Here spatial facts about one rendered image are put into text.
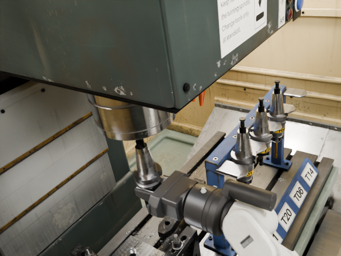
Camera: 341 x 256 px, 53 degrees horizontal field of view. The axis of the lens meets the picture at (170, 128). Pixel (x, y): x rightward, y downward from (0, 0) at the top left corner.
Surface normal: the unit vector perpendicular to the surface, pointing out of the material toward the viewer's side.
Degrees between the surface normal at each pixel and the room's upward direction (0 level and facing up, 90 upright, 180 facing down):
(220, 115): 24
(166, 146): 0
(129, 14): 90
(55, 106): 90
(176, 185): 1
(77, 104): 90
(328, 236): 7
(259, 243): 55
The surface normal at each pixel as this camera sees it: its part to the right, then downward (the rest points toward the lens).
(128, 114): 0.01, 0.52
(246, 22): 0.80, 0.21
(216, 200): -0.29, -0.71
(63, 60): -0.58, 0.49
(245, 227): -0.56, -0.08
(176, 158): -0.14, -0.84
